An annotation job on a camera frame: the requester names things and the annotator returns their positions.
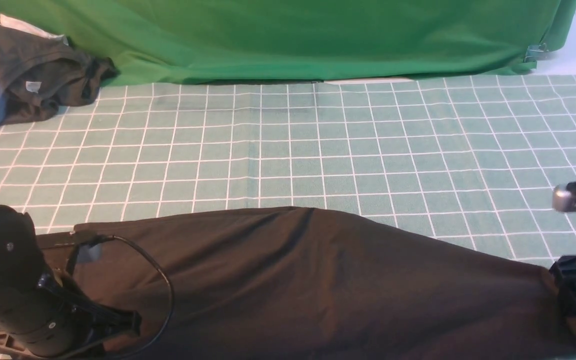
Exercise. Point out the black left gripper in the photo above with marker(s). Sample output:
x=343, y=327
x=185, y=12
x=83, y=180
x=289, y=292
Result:
x=85, y=323

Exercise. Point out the dark gray long-sleeve top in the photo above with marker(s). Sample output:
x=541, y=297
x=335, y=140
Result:
x=297, y=283

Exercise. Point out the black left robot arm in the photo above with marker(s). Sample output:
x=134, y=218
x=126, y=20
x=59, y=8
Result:
x=44, y=314

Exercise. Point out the green checkered tablecloth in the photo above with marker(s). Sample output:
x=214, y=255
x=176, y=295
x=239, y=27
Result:
x=472, y=161

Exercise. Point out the metal binder clip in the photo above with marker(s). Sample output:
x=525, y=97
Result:
x=536, y=52

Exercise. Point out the crumpled dark gray garment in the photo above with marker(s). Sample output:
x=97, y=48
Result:
x=40, y=75

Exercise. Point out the white garment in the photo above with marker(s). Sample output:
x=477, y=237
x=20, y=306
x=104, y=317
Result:
x=20, y=25

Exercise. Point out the green backdrop cloth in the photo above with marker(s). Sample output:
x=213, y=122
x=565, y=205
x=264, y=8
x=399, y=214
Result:
x=204, y=41

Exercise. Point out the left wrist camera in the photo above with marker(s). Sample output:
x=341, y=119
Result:
x=75, y=246

